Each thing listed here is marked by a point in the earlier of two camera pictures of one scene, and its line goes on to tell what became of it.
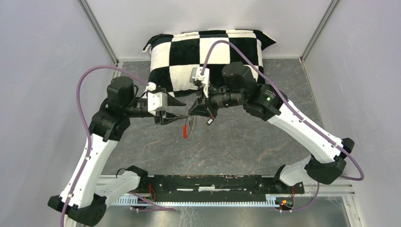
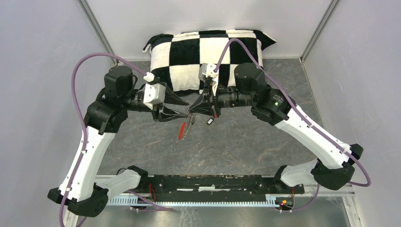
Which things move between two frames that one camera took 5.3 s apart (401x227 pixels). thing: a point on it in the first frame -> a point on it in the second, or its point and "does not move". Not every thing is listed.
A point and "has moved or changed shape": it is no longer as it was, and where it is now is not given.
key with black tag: x=211 y=120 does not move
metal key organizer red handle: x=185 y=129 has moved or changed shape
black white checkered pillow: x=173 y=56 does not move
